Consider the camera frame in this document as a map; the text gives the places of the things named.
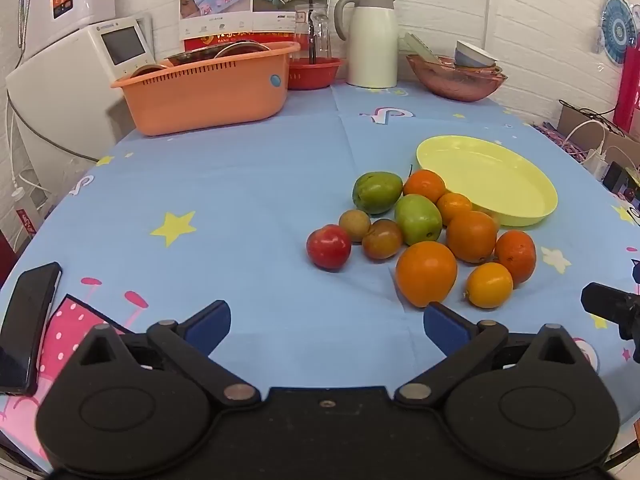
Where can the red plastic basket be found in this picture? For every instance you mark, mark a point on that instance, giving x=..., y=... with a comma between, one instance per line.
x=312, y=74

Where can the blue round fan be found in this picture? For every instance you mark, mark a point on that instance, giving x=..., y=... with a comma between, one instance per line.
x=617, y=30

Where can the yellow plastic plate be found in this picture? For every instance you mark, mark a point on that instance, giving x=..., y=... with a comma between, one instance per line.
x=487, y=175

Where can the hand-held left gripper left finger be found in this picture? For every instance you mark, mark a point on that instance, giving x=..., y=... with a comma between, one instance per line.
x=210, y=323

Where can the small orange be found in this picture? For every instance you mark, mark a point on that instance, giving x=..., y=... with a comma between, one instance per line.
x=454, y=206

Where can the green apple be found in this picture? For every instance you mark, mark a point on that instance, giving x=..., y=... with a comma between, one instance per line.
x=418, y=218

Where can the clear glass jar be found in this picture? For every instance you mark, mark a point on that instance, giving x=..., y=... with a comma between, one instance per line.
x=303, y=30
x=322, y=32

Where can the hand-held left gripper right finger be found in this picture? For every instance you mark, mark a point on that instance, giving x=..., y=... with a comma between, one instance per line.
x=442, y=325

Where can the metal bowls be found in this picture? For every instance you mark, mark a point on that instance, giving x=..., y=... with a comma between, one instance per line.
x=220, y=52

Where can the green mango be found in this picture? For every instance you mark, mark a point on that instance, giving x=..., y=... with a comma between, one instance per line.
x=377, y=191

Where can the orange plastic basket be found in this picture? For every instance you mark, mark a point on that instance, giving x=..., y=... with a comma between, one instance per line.
x=200, y=95

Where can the white appliance with screen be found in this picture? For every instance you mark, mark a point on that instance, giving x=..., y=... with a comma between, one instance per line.
x=60, y=95

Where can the dark red plum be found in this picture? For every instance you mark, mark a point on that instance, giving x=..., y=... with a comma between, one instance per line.
x=382, y=239

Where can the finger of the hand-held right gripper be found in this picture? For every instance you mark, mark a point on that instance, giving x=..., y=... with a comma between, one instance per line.
x=607, y=302

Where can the brown glass bowl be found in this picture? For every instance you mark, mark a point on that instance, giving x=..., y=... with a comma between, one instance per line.
x=460, y=85

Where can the white thermos jug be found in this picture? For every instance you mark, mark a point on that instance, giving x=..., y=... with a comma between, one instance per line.
x=372, y=45

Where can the orange with stem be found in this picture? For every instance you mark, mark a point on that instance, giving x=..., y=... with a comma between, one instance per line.
x=424, y=186

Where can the red gift bag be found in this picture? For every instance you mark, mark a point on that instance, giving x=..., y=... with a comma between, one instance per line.
x=629, y=95

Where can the white wall water purifier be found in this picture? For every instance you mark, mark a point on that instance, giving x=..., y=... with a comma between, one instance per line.
x=70, y=0

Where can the large orange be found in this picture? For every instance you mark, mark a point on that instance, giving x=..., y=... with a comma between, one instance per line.
x=426, y=273

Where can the red apple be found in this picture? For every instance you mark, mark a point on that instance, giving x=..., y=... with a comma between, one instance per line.
x=328, y=247

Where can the yellow orange citrus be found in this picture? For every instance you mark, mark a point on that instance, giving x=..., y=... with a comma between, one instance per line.
x=489, y=285

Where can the small brown round fruit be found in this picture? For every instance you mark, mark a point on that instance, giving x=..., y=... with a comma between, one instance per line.
x=353, y=225

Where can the cardboard box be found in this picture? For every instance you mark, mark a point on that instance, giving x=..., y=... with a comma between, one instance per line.
x=575, y=122

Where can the blue printed tablecloth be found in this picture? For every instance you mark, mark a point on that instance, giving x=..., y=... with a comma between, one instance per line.
x=225, y=185

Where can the black smartphone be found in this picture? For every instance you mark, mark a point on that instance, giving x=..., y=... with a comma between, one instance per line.
x=27, y=325

